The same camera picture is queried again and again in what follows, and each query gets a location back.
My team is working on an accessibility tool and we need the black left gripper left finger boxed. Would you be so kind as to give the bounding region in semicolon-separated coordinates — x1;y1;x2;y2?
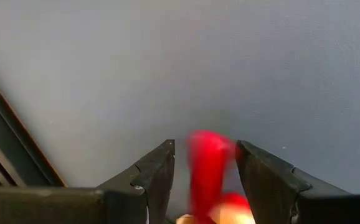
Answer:
96;139;176;224

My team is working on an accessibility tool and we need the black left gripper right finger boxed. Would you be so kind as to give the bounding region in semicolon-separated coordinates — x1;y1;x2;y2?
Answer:
235;139;354;224

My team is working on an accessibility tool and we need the red chili pepper toy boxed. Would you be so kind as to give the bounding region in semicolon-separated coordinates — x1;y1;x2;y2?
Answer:
176;129;256;224

